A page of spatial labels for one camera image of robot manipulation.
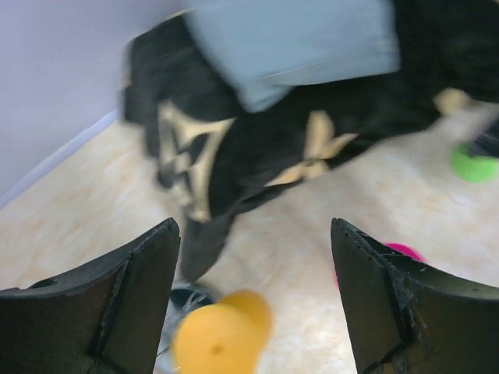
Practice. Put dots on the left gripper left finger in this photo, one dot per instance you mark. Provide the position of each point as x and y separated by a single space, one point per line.
104 316

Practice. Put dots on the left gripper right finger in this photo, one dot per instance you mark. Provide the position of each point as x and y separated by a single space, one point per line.
420 319

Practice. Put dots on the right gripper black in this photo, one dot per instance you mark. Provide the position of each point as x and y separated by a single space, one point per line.
486 144

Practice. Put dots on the green wine glass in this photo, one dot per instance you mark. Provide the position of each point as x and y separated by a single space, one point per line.
475 169

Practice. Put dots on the pink wine glass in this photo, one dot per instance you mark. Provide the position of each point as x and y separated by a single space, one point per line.
357 262

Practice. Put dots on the orange wine glass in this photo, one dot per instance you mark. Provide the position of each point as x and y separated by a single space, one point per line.
226 337

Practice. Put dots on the black patterned blanket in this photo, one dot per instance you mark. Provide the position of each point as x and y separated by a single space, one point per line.
221 160

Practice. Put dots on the light blue folded towel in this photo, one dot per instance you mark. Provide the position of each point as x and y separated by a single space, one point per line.
264 48

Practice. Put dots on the chrome wire glass rack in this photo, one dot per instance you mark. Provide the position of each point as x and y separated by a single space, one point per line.
184 298

